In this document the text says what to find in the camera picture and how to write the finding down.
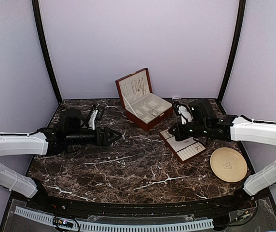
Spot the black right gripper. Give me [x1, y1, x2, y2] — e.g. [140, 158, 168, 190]
[168, 120, 208, 141]

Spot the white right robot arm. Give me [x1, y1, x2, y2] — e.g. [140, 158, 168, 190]
[168, 99, 276, 210]

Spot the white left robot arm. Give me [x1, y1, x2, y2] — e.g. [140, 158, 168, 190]
[0, 106, 122, 211]

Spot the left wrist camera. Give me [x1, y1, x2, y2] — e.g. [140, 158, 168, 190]
[87, 105, 105, 130]

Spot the beige round plate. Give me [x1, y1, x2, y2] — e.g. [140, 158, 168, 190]
[210, 147, 248, 183]

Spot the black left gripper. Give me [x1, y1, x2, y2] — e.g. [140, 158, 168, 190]
[66, 126, 122, 146]

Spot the red jewelry tray insert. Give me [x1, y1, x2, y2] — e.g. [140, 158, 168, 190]
[159, 130, 206, 164]

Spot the white slotted cable duct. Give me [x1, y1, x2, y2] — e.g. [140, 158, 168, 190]
[14, 206, 214, 232]

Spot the left black frame post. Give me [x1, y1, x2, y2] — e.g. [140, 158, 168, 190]
[31, 0, 63, 104]

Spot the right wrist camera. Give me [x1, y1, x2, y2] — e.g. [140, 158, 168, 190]
[172, 101, 193, 125]

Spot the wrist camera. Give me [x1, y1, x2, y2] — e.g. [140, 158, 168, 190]
[87, 105, 105, 130]
[172, 101, 193, 125]

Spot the red wooden jewelry box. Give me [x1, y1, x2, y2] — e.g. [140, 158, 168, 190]
[115, 68, 173, 132]

